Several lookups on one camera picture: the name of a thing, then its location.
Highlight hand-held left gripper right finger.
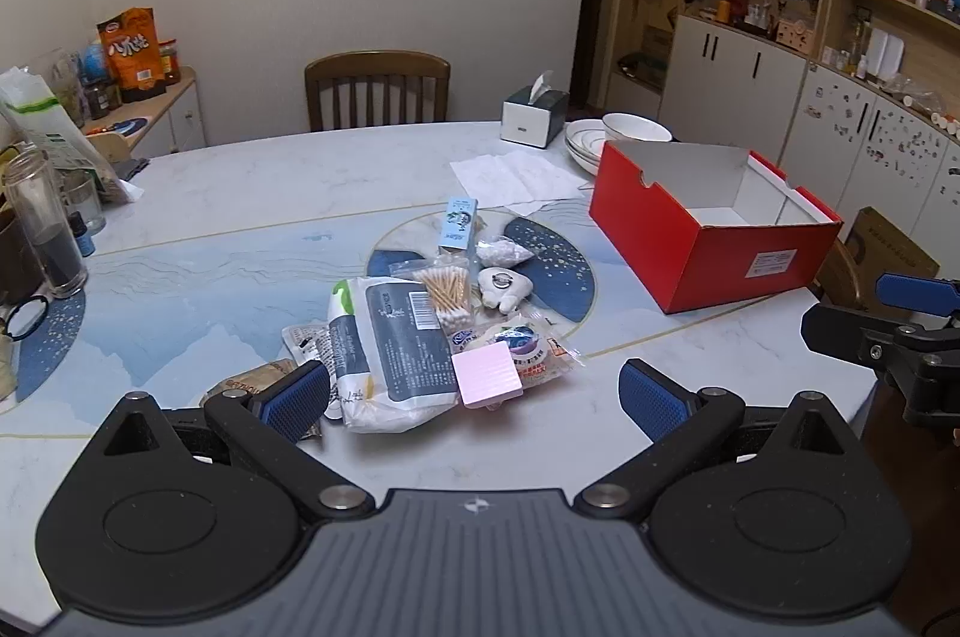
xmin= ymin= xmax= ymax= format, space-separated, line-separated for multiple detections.
xmin=574 ymin=358 xmax=863 ymax=522

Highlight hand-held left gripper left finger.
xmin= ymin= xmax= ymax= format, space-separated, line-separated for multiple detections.
xmin=101 ymin=359 xmax=376 ymax=522

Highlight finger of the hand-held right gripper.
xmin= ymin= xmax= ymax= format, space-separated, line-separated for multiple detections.
xmin=876 ymin=273 xmax=960 ymax=319
xmin=800 ymin=303 xmax=942 ymax=372

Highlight brown packet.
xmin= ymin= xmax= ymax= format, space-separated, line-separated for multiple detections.
xmin=201 ymin=359 xmax=301 ymax=409

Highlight silver foil packet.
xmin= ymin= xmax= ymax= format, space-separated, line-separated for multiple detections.
xmin=283 ymin=323 xmax=338 ymax=383

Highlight large white bag dark label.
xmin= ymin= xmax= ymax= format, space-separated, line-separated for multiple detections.
xmin=328 ymin=277 xmax=460 ymax=434

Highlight blueberry snack packet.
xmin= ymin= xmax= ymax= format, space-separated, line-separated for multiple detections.
xmin=469 ymin=310 xmax=584 ymax=390

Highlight red cardboard box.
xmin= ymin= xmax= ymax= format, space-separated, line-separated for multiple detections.
xmin=589 ymin=140 xmax=845 ymax=315

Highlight pink square box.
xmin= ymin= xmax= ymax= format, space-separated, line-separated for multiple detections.
xmin=451 ymin=340 xmax=524 ymax=411

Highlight cotton swab bag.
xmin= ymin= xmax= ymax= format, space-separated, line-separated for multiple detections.
xmin=390 ymin=258 xmax=475 ymax=338

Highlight white plush toy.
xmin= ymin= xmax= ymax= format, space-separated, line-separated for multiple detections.
xmin=478 ymin=267 xmax=535 ymax=313

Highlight small bag of white balls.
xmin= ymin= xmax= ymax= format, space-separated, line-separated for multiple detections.
xmin=476 ymin=235 xmax=535 ymax=269

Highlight light blue carton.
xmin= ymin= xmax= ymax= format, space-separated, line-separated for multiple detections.
xmin=439 ymin=196 xmax=481 ymax=252

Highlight marble patterned desktop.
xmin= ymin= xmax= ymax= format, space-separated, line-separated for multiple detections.
xmin=0 ymin=115 xmax=882 ymax=634

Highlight brown cardboard box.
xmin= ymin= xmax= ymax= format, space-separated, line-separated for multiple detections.
xmin=844 ymin=207 xmax=941 ymax=308

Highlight wooden round-back chair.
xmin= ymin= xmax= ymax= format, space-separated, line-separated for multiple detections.
xmin=814 ymin=232 xmax=863 ymax=308

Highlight white paper napkins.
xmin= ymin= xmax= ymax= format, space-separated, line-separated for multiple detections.
xmin=450 ymin=151 xmax=593 ymax=216

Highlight white bowl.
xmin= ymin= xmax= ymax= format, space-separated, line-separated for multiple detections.
xmin=602 ymin=113 xmax=674 ymax=144

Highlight glass jar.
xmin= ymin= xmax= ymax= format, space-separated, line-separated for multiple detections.
xmin=64 ymin=172 xmax=106 ymax=237

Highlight dark tissue box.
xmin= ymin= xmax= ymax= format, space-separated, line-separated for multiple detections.
xmin=501 ymin=70 xmax=571 ymax=149

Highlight tall glass bottle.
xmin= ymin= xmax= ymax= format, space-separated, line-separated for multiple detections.
xmin=1 ymin=149 xmax=89 ymax=299

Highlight white side cabinet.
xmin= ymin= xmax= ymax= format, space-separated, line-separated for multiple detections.
xmin=79 ymin=67 xmax=207 ymax=158

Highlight wooden slat-back chair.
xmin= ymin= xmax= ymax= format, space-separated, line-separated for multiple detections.
xmin=304 ymin=52 xmax=452 ymax=134

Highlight green and white bag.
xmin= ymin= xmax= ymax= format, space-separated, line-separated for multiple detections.
xmin=0 ymin=68 xmax=143 ymax=207

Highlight orange snack bag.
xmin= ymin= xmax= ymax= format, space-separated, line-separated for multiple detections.
xmin=97 ymin=8 xmax=167 ymax=104

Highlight black ring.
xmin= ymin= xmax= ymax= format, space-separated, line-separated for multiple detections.
xmin=4 ymin=294 xmax=50 ymax=339

